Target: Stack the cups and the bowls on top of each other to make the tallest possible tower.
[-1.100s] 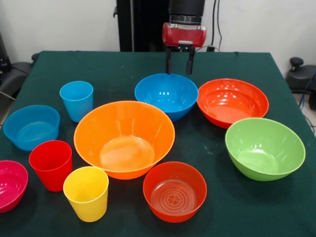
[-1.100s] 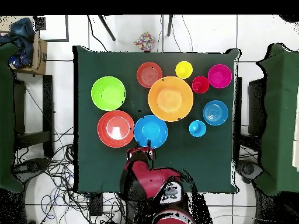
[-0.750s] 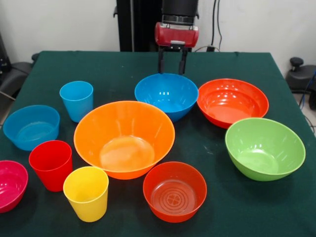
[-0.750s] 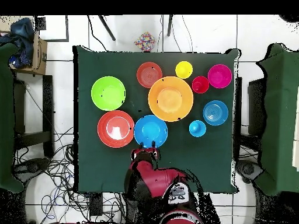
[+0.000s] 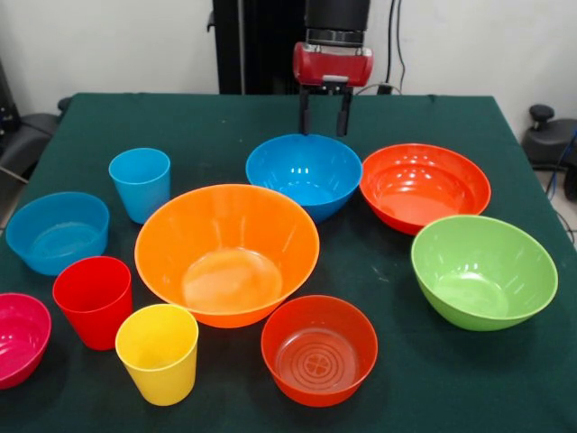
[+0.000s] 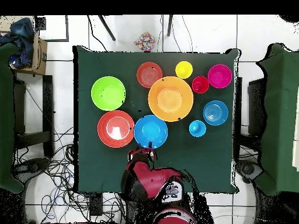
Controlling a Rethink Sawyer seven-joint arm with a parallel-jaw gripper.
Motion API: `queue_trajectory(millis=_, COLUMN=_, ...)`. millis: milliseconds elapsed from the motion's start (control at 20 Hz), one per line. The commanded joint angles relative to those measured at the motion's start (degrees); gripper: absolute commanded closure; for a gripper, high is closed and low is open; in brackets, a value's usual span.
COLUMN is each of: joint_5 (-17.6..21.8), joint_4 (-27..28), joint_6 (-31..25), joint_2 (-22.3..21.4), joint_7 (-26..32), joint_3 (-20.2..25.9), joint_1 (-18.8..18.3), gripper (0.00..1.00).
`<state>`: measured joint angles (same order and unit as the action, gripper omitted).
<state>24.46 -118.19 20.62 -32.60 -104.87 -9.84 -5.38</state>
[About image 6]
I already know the large blue bowl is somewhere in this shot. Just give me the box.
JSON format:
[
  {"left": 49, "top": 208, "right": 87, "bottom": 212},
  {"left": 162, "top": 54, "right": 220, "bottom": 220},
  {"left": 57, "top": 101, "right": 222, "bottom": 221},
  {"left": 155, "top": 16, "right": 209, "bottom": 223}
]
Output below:
[{"left": 133, "top": 114, "right": 169, "bottom": 149}]

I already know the pink bowl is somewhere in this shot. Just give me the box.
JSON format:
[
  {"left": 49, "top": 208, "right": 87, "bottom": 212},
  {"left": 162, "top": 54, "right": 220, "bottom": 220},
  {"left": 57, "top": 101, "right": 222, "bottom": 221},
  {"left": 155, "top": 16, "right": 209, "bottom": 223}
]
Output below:
[{"left": 207, "top": 64, "right": 233, "bottom": 89}]

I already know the wide red bowl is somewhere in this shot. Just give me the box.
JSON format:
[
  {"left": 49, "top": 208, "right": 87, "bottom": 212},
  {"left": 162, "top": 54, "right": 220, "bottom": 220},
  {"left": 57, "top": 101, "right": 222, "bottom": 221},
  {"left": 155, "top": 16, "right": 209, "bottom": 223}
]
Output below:
[{"left": 97, "top": 110, "right": 135, "bottom": 149}]

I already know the blue cup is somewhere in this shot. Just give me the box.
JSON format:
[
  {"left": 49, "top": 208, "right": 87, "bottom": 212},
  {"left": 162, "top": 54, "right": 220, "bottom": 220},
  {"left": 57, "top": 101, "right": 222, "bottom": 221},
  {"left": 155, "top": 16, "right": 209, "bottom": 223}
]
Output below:
[{"left": 189, "top": 120, "right": 207, "bottom": 138}]

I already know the large orange bowl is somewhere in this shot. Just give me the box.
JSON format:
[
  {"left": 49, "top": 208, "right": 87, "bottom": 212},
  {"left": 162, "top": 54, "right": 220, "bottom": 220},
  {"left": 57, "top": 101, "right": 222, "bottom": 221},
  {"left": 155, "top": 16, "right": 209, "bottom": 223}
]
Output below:
[{"left": 148, "top": 76, "right": 194, "bottom": 123}]

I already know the dark green tablecloth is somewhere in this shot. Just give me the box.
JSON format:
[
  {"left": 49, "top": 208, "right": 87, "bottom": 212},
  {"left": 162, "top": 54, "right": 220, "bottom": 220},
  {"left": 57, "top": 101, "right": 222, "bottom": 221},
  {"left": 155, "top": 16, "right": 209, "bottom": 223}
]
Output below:
[{"left": 73, "top": 45, "right": 241, "bottom": 194}]

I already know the green bowl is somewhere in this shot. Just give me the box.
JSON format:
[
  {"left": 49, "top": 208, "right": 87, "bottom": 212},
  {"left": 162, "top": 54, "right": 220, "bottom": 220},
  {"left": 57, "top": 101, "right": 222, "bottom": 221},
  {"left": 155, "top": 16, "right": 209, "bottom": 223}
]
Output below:
[{"left": 91, "top": 76, "right": 126, "bottom": 111}]

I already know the black floor box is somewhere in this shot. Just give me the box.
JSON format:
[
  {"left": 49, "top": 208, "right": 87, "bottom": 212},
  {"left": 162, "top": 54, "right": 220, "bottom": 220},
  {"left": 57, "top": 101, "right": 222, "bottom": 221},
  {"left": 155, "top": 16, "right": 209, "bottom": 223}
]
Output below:
[{"left": 89, "top": 192, "right": 103, "bottom": 216}]

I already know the small red bowl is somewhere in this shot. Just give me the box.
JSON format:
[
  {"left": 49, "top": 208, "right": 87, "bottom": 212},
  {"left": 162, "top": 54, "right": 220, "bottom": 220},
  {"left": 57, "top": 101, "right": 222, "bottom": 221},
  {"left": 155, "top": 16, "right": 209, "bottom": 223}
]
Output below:
[{"left": 136, "top": 61, "right": 164, "bottom": 89}]

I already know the small blue bowl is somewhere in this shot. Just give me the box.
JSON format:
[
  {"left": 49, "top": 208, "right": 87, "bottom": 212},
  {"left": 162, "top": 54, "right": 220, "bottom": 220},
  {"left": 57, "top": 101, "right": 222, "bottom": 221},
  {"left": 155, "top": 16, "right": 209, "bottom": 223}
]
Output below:
[{"left": 202, "top": 100, "right": 229, "bottom": 127}]

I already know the red cup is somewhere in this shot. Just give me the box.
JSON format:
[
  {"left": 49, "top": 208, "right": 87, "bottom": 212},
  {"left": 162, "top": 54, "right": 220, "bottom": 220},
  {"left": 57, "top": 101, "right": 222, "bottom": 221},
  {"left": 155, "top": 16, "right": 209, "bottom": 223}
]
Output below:
[{"left": 192, "top": 75, "right": 210, "bottom": 95}]

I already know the yellow cup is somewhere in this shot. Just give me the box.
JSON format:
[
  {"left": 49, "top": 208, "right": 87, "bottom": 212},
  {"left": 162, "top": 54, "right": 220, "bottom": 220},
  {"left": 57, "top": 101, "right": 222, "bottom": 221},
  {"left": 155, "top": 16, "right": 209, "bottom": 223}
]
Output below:
[{"left": 175, "top": 61, "right": 194, "bottom": 79}]

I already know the colourful patterned box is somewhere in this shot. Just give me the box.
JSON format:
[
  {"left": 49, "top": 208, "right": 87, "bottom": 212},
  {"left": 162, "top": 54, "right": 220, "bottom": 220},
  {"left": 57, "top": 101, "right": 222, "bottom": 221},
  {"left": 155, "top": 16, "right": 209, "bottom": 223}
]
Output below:
[{"left": 134, "top": 31, "right": 156, "bottom": 52}]

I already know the black tripod leg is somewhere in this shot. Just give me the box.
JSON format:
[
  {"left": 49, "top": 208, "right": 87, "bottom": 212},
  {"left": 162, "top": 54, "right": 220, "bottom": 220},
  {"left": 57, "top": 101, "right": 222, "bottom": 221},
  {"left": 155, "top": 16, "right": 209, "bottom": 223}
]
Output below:
[
  {"left": 98, "top": 15, "right": 117, "bottom": 42},
  {"left": 166, "top": 15, "right": 174, "bottom": 37}
]

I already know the cardboard box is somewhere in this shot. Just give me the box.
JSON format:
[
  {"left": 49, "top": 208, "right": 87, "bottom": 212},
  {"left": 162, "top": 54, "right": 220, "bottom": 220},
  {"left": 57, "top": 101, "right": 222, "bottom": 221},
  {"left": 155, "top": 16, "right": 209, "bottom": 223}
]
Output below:
[{"left": 11, "top": 31, "right": 48, "bottom": 76}]

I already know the green cloth covered table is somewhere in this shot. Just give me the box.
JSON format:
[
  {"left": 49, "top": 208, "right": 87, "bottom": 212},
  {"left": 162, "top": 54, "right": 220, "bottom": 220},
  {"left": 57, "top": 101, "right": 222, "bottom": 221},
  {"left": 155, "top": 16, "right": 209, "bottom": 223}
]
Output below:
[
  {"left": 253, "top": 43, "right": 299, "bottom": 197},
  {"left": 0, "top": 43, "right": 25, "bottom": 194}
]

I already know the blue cloth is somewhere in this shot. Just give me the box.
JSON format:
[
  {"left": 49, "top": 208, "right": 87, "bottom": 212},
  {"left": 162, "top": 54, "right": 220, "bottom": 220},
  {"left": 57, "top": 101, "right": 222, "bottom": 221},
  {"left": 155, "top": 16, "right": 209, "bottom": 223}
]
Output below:
[{"left": 0, "top": 17, "right": 35, "bottom": 68}]

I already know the tangle of cables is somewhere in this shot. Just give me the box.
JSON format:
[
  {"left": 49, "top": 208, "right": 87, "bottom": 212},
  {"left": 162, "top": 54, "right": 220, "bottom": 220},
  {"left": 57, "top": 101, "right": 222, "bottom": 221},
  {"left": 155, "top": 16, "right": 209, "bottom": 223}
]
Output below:
[{"left": 12, "top": 127, "right": 127, "bottom": 224}]

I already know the black stool frame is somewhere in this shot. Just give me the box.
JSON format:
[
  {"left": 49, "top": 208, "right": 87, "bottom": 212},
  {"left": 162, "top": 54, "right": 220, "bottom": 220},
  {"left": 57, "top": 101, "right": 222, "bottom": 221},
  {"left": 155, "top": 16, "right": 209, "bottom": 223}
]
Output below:
[{"left": 13, "top": 75, "right": 55, "bottom": 159}]

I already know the black floor frame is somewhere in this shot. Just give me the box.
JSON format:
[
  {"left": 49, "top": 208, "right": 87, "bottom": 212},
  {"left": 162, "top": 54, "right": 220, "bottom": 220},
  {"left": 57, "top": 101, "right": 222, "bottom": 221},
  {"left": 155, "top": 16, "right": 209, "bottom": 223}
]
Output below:
[{"left": 34, "top": 15, "right": 70, "bottom": 43}]

